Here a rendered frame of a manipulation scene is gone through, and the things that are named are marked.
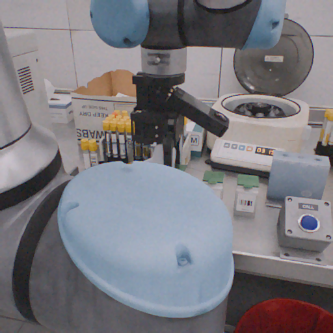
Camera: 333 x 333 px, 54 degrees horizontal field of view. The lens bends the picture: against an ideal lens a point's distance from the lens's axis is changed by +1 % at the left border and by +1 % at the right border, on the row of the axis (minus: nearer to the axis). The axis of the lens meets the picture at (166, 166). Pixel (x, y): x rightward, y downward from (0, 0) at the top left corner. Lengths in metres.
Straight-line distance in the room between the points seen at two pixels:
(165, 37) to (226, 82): 0.74
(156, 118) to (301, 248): 0.32
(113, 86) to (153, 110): 0.59
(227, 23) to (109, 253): 0.27
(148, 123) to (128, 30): 0.20
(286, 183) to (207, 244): 0.50
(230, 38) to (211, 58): 0.74
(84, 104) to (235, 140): 0.40
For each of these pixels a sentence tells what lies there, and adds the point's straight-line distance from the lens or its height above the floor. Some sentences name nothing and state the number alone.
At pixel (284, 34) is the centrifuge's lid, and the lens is 1.07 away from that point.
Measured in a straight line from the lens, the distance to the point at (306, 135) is 0.66.
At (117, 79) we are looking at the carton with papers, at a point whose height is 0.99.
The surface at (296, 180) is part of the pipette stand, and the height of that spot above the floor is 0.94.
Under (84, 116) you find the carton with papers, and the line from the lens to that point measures 0.91.
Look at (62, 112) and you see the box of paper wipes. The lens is 1.12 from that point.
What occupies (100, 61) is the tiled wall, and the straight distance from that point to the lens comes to 1.24.
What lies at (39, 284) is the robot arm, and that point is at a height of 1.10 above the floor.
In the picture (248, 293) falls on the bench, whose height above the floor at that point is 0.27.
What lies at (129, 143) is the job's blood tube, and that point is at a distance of 0.69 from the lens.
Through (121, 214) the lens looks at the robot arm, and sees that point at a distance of 0.20.
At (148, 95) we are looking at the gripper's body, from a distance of 0.58.
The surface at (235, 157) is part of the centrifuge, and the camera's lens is 0.79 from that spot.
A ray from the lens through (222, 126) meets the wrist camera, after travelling 0.56.
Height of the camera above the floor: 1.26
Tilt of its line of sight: 28 degrees down
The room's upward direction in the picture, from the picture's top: straight up
